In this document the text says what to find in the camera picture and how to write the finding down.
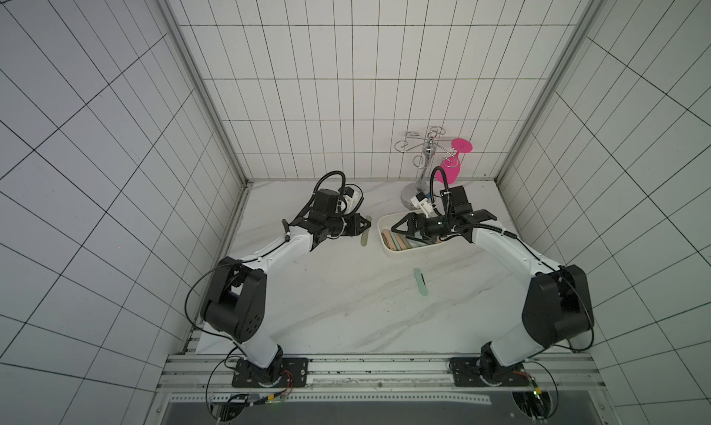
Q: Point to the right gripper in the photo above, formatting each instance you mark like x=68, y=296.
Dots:
x=420, y=227

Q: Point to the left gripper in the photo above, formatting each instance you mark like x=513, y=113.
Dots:
x=355, y=218

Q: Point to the olive folding fruit knife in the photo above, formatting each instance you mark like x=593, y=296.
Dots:
x=364, y=238

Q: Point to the mint folding fruit knife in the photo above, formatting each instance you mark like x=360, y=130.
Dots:
x=420, y=281

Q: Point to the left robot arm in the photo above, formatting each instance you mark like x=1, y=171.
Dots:
x=235, y=301

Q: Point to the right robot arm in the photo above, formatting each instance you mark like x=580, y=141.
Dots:
x=557, y=305

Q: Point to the white plastic storage box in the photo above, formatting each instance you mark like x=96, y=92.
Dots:
x=397, y=245

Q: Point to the pink wine glass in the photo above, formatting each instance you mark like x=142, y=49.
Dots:
x=452, y=165

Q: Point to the chrome glass holder stand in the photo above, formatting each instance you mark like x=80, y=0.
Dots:
x=426, y=146

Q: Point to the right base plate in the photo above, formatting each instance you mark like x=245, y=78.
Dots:
x=470, y=372

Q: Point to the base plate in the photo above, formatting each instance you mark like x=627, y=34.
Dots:
x=470, y=372
x=281, y=373

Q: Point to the left base plate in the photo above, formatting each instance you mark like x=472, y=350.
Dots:
x=281, y=373

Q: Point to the aluminium mounting rail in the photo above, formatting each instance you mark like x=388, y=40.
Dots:
x=376, y=374

